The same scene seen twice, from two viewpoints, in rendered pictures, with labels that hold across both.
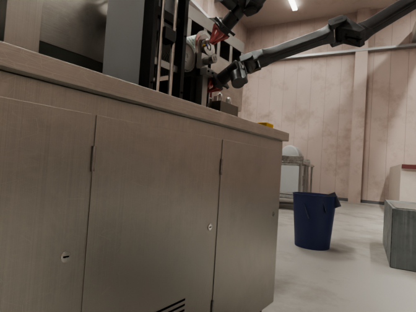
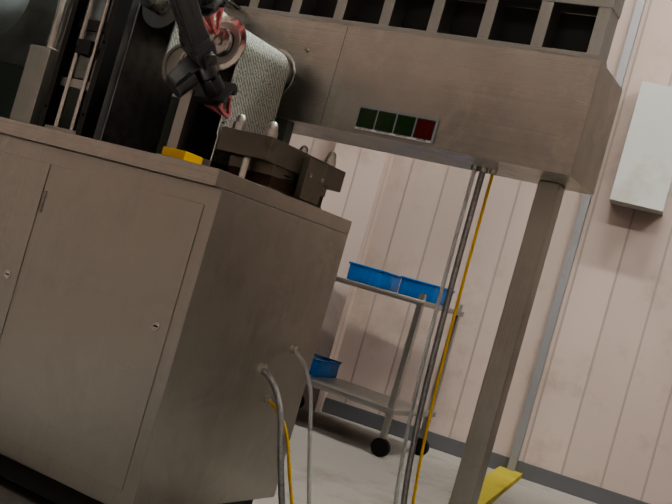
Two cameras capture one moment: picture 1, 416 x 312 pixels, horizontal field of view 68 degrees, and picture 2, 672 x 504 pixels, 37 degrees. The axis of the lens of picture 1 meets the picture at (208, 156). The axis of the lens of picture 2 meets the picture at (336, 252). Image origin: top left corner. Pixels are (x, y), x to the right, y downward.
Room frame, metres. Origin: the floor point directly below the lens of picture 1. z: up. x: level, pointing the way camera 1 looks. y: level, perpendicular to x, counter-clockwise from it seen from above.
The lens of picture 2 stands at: (1.45, -2.60, 0.74)
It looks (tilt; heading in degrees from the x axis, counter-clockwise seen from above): 1 degrees up; 82
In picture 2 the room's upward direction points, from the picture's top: 16 degrees clockwise
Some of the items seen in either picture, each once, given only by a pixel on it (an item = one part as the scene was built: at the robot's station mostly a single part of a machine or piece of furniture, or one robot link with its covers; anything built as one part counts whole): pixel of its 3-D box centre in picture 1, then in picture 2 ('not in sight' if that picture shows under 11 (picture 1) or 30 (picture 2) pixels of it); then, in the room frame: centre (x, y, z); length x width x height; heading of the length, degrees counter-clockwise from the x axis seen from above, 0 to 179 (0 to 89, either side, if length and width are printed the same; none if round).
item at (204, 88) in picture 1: (203, 88); (183, 109); (1.32, 0.04, 1.05); 0.06 x 0.05 x 0.31; 53
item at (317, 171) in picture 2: not in sight; (311, 181); (1.70, 0.03, 0.97); 0.10 x 0.03 x 0.11; 53
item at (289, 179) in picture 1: (291, 171); not in sight; (8.64, -2.37, 0.72); 0.73 x 0.65 x 1.43; 63
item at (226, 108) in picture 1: (197, 111); (284, 161); (1.62, 0.07, 1.00); 0.40 x 0.16 x 0.06; 53
